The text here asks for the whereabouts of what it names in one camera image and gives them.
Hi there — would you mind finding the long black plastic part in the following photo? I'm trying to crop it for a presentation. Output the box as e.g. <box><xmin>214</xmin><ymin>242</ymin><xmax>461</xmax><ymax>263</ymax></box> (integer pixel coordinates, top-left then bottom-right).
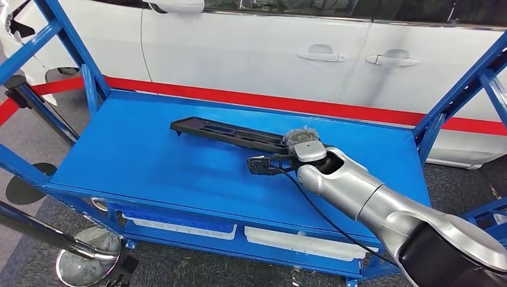
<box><xmin>169</xmin><ymin>116</ymin><xmax>296</xmax><ymax>156</ymax></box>

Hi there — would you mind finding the blue metal shelf rack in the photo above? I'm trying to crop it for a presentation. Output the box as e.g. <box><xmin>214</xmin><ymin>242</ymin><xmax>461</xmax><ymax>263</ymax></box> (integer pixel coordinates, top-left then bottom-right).
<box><xmin>461</xmin><ymin>198</ymin><xmax>507</xmax><ymax>246</ymax></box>
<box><xmin>0</xmin><ymin>0</ymin><xmax>507</xmax><ymax>287</ymax></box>

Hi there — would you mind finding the long red barrier belt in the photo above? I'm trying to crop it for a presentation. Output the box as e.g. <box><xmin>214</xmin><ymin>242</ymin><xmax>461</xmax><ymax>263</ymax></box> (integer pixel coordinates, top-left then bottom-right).
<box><xmin>30</xmin><ymin>76</ymin><xmax>507</xmax><ymax>137</ymax></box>

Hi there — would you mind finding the white car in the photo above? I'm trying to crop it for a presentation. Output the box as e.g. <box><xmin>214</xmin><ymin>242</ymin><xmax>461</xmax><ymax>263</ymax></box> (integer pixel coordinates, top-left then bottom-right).
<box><xmin>0</xmin><ymin>0</ymin><xmax>507</xmax><ymax>170</ymax></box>

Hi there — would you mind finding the blue plastic bin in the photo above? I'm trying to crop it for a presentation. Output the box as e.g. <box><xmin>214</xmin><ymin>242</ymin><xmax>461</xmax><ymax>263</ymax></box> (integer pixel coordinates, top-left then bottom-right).
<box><xmin>110</xmin><ymin>203</ymin><xmax>235</xmax><ymax>234</ymax></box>

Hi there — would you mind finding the white plastic bin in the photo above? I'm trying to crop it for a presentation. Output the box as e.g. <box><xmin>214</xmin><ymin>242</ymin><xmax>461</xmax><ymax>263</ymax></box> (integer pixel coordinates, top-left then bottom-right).
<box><xmin>244</xmin><ymin>226</ymin><xmax>379</xmax><ymax>262</ymax></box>
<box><xmin>121</xmin><ymin>213</ymin><xmax>237</xmax><ymax>241</ymax></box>

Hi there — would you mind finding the short red barrier belt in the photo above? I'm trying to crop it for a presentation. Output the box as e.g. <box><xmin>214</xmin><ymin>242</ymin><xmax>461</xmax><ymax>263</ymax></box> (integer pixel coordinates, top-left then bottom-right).
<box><xmin>0</xmin><ymin>97</ymin><xmax>20</xmax><ymax>127</ymax></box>

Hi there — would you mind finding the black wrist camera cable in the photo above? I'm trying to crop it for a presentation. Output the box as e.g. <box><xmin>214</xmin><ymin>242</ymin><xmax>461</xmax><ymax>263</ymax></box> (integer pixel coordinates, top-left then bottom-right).
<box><xmin>269</xmin><ymin>164</ymin><xmax>399</xmax><ymax>267</ymax></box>

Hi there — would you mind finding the white car door handle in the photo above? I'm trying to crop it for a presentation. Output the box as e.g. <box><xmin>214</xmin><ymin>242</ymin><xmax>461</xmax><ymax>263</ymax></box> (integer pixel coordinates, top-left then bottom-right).
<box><xmin>296</xmin><ymin>44</ymin><xmax>346</xmax><ymax>63</ymax></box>
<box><xmin>365</xmin><ymin>49</ymin><xmax>420</xmax><ymax>67</ymax></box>

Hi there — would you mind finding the chrome stanchion post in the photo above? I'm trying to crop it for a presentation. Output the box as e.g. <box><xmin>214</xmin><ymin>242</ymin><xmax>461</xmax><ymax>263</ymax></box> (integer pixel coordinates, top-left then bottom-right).
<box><xmin>0</xmin><ymin>200</ymin><xmax>124</xmax><ymax>287</ymax></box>
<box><xmin>3</xmin><ymin>74</ymin><xmax>109</xmax><ymax>213</ymax></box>

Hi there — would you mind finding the black round base plate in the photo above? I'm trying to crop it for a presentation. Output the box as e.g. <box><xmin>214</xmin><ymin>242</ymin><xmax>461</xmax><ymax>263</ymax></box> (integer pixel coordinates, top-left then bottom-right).
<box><xmin>5</xmin><ymin>163</ymin><xmax>57</xmax><ymax>206</ymax></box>

